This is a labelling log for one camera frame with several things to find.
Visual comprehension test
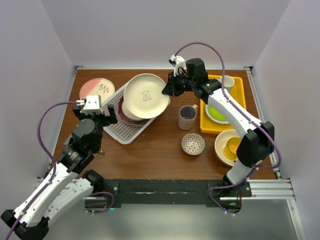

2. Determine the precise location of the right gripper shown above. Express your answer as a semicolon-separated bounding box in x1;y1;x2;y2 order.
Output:
162;69;196;98

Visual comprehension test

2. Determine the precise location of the red rimmed cream plate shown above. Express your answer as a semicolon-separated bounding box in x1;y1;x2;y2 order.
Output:
118;96;143;122

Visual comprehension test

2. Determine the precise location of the pink dotted scalloped plate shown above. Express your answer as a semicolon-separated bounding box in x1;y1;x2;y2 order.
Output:
118;111;150;126

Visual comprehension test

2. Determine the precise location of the pink cream branch plate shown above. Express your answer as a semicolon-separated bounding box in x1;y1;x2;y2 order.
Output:
79;78;116;103

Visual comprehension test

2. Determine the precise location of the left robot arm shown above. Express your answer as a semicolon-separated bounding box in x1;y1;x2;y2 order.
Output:
0;103;117;240

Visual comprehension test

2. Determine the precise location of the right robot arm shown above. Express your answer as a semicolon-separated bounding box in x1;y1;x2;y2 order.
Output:
162;55;275;197

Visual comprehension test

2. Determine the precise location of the white plastic basket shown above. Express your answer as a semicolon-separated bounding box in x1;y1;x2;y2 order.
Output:
102;83;156;145

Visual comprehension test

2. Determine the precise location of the pink purple mug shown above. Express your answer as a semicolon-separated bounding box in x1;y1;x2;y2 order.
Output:
177;104;198;131

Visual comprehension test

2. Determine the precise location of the lime green plate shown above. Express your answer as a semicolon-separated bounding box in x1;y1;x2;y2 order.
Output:
205;104;229;125

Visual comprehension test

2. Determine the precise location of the yellow plastic tray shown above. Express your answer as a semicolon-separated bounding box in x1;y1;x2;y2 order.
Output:
199;76;247;135

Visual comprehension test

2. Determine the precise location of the purple patterned small bowl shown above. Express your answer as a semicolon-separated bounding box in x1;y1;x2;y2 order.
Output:
181;133;205;156

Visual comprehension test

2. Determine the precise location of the light blue mug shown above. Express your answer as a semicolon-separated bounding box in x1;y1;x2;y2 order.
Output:
223;75;235;92

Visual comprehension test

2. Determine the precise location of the cream ceramic bowl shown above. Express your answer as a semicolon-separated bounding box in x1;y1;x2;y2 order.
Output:
214;129;240;167

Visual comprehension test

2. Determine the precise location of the yellow glass cup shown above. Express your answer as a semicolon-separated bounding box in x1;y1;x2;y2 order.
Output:
223;137;241;162

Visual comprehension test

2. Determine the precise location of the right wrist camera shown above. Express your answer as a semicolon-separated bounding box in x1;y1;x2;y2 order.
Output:
168;55;186;77

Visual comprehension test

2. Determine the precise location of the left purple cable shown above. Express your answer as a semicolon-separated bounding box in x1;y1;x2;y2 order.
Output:
4;99;116;240

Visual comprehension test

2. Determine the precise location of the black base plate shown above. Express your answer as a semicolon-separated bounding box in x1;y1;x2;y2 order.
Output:
89;177;252;211

